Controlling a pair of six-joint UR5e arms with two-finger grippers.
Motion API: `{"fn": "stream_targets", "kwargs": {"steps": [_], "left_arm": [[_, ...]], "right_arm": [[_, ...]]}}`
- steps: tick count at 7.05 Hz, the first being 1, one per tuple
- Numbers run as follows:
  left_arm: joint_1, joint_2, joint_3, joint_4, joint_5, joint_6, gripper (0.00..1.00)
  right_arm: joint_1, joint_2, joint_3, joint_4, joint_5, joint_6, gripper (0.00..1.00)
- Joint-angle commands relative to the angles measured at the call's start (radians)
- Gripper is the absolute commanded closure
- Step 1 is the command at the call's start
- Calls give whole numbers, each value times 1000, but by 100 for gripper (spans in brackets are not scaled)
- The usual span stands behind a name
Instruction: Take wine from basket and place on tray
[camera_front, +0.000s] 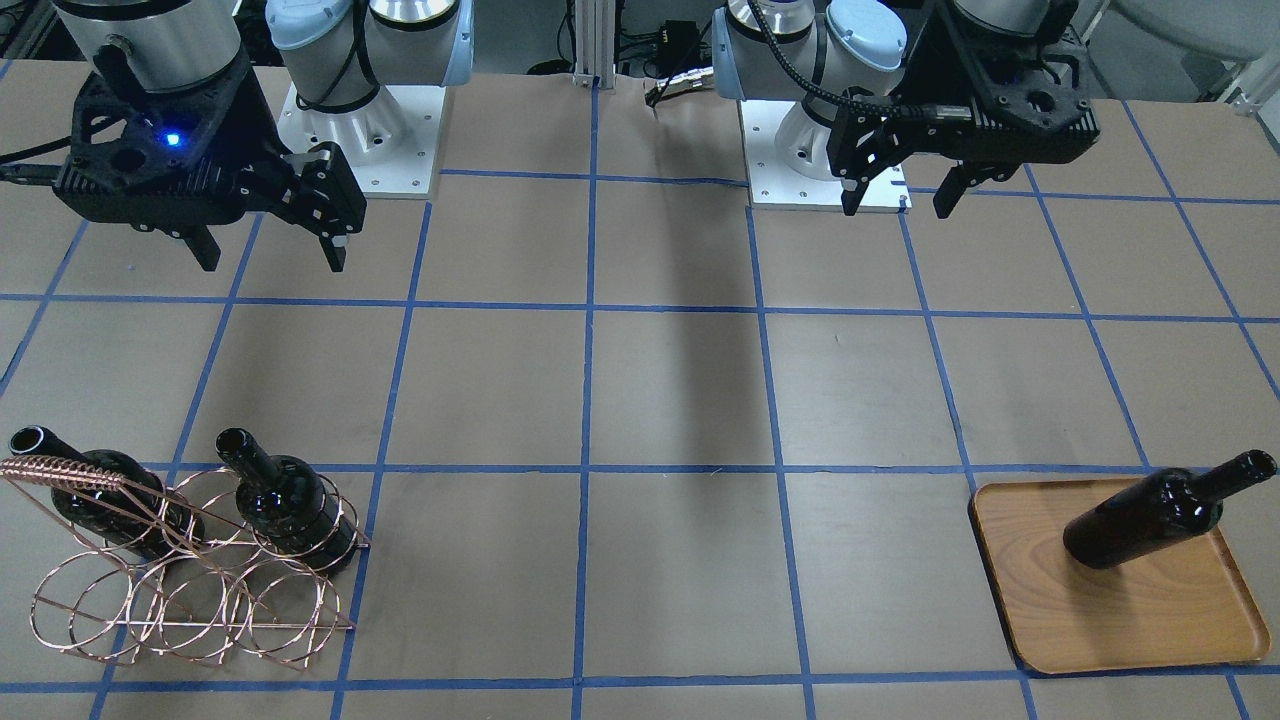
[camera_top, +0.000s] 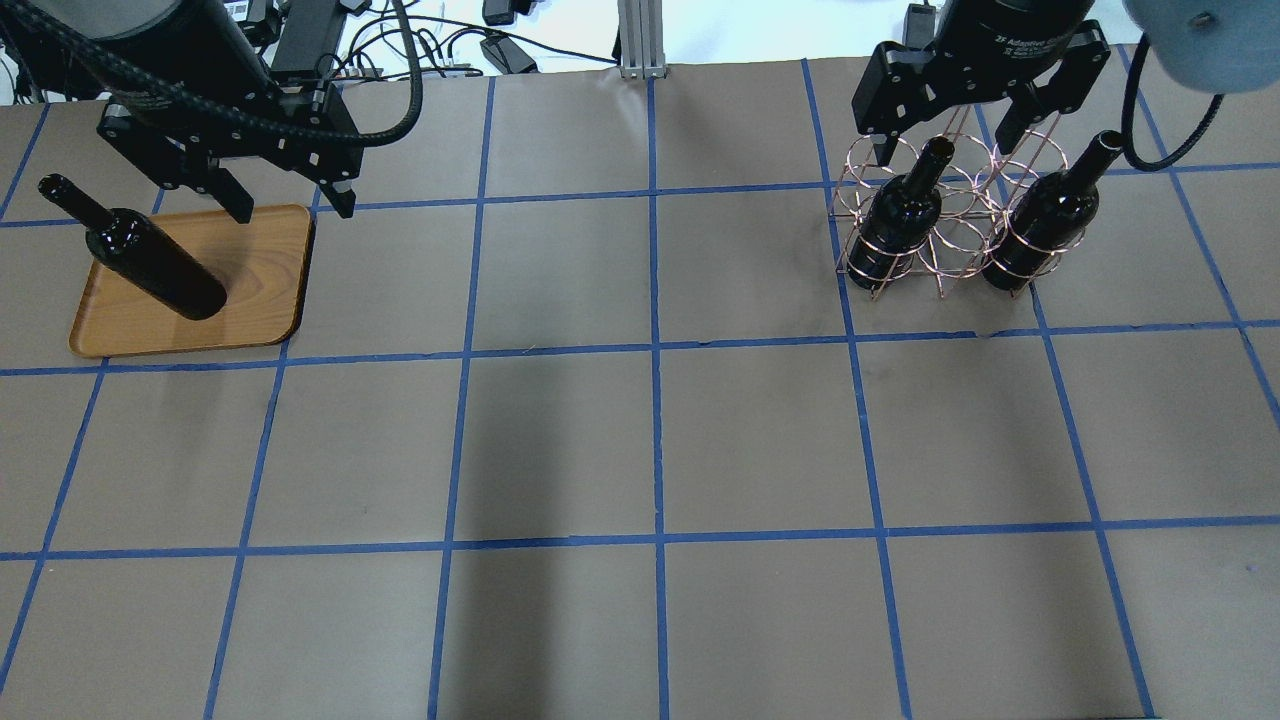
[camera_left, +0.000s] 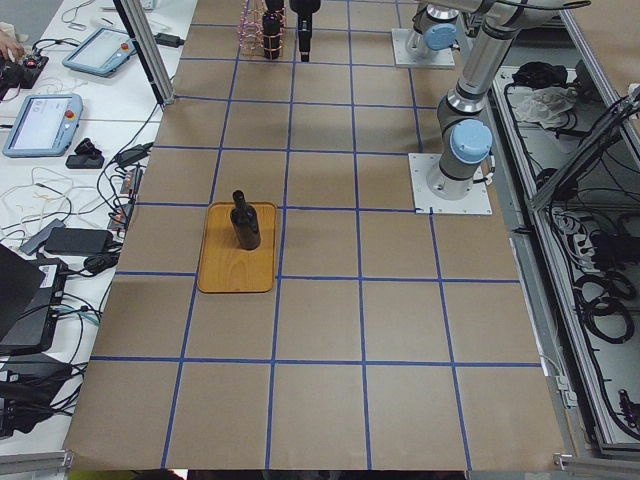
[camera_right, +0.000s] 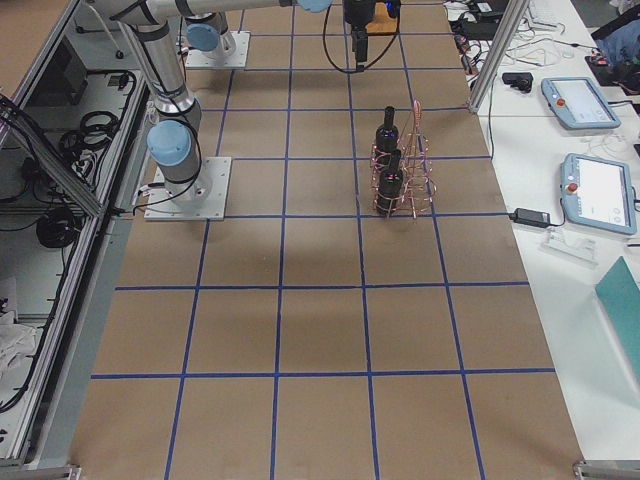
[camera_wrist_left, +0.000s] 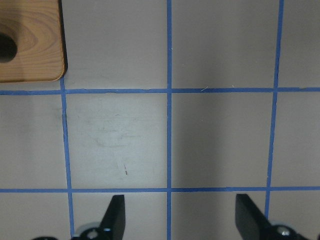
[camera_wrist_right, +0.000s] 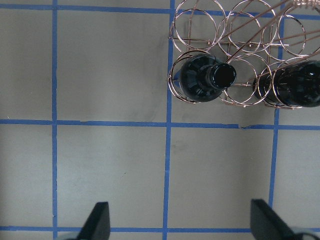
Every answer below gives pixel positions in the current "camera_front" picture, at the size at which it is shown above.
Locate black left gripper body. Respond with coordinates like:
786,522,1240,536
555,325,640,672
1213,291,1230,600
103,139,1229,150
827,1,1101,187

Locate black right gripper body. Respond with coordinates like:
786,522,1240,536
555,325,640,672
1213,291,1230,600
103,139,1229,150
52,47,367,240

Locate dark wine bottle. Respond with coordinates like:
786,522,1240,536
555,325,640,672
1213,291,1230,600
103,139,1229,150
9,425,206,562
1062,448,1277,570
215,427,358,577

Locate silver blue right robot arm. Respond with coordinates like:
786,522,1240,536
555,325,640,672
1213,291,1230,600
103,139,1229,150
44,1,474,273

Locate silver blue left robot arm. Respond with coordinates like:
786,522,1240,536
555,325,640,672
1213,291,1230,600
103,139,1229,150
710,1,1101,219

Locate dark wine bottle front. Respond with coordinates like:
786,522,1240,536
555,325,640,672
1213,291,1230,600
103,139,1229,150
215,427,358,577

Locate wooden tray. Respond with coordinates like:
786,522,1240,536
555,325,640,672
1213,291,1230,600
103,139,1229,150
969,477,1274,675

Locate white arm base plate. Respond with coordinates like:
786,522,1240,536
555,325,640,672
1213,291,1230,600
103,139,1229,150
739,92,911,213
276,85,451,200

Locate aluminium frame post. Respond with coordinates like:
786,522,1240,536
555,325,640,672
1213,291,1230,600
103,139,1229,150
572,0,618,91

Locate copper wire bottle basket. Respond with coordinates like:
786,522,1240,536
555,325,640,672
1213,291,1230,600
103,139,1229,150
3,456,356,671

